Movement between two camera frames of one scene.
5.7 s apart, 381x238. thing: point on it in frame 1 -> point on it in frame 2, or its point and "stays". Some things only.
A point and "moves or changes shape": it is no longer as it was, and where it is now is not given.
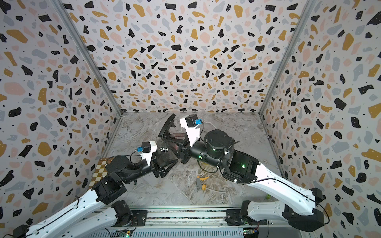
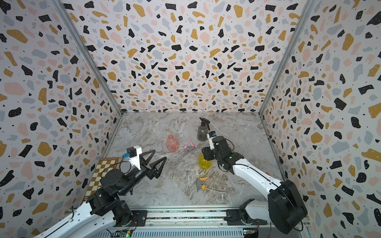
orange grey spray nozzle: [199, 185] stays
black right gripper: [186, 151] -> [206, 152]
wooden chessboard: [100, 171] stays
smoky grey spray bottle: [166, 153] moves or changes shape
